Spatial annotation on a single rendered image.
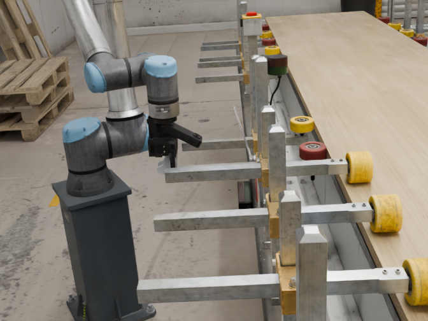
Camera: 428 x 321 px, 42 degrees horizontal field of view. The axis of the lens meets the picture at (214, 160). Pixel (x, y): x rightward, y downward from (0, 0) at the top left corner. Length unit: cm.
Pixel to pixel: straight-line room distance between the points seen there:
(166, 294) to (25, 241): 235
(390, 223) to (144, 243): 199
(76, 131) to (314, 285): 155
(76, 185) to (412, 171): 126
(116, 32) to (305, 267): 158
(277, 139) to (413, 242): 35
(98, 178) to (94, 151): 11
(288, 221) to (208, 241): 205
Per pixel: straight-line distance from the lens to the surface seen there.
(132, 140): 220
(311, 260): 71
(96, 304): 243
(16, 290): 289
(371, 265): 131
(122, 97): 218
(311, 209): 121
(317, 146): 171
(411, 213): 135
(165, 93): 159
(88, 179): 221
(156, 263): 287
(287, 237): 98
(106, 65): 168
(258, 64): 164
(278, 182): 121
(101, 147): 218
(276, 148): 118
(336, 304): 151
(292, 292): 95
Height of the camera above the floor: 153
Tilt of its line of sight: 22 degrees down
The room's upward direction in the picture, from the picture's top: 4 degrees counter-clockwise
